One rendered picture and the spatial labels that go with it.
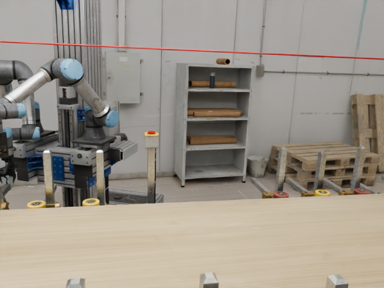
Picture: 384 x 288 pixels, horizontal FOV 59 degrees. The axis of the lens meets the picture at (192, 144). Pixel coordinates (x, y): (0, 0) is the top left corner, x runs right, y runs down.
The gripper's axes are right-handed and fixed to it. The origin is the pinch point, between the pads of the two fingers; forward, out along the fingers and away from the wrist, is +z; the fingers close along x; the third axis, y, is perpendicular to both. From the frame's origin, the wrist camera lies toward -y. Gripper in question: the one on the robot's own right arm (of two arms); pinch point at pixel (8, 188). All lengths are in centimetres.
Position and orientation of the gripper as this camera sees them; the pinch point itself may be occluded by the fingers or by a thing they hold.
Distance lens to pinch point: 226.6
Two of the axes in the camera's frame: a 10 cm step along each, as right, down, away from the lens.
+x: -9.8, 0.1, -2.0
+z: -0.4, 9.7, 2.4
